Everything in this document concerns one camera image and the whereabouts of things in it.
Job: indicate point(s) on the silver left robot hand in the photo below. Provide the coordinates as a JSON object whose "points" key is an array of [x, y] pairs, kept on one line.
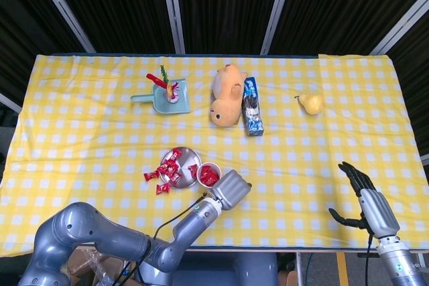
{"points": [[231, 190]]}

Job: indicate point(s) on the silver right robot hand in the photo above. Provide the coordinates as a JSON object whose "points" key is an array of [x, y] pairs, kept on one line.
{"points": [[377, 209]]}

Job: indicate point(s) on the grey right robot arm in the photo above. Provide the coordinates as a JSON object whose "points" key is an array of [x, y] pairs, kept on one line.
{"points": [[399, 266]]}

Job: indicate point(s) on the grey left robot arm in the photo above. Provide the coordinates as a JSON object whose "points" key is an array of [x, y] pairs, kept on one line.
{"points": [[194, 222]]}

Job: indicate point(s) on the white paper cup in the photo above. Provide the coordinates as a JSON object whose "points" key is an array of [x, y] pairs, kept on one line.
{"points": [[211, 165]]}

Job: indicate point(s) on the round steel plate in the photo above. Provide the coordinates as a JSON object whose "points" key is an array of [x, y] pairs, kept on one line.
{"points": [[186, 162]]}

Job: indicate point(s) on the blue cookie box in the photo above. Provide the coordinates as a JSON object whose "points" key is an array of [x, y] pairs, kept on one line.
{"points": [[253, 122]]}

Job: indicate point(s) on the yellow plush toy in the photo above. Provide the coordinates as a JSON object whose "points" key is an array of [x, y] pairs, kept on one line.
{"points": [[224, 112]]}

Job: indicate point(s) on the blue-grey robot torso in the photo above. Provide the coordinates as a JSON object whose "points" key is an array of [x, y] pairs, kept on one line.
{"points": [[228, 271]]}

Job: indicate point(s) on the yellow checkered tablecloth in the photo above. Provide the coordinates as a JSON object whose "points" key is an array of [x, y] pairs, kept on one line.
{"points": [[100, 132], [368, 115]]}

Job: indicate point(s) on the white table leg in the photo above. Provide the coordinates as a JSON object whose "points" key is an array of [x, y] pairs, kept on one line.
{"points": [[298, 269]]}

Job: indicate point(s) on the teal plastic dustpan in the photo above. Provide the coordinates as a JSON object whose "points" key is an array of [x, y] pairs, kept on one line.
{"points": [[177, 106]]}

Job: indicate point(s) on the yellow pear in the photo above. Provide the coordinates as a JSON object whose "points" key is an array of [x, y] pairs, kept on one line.
{"points": [[313, 104]]}

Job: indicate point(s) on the brown cardboard box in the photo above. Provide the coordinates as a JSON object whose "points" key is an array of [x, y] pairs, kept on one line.
{"points": [[87, 262]]}

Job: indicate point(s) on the white metal frame post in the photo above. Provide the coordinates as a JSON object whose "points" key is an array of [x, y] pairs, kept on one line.
{"points": [[62, 8], [402, 26], [425, 159], [277, 8], [173, 8], [10, 103]]}

